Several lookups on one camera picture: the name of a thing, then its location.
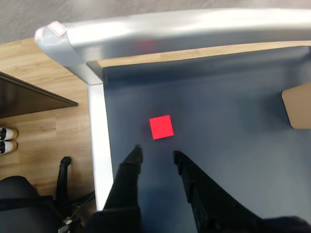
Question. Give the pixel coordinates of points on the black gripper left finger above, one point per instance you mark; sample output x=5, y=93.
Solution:
x=126, y=189

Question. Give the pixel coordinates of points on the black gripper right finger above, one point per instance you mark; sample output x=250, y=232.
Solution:
x=211, y=204

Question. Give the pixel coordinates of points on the red cube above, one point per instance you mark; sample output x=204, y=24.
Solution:
x=161, y=127

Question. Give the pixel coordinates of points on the beige rounded box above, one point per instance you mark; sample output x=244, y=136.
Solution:
x=298, y=106

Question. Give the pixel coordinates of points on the dark blue table mat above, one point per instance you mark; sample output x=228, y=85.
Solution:
x=218, y=109

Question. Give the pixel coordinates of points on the black office chair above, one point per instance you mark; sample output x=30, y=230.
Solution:
x=29, y=208

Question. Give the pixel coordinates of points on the person's white shoe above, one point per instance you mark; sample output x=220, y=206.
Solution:
x=8, y=147
x=8, y=134

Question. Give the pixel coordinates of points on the dark brown desk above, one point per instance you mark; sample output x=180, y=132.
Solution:
x=29, y=99

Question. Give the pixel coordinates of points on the pink sticker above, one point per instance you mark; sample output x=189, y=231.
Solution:
x=39, y=34
x=57, y=28

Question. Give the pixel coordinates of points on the grey table rail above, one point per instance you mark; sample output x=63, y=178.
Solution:
x=170, y=31

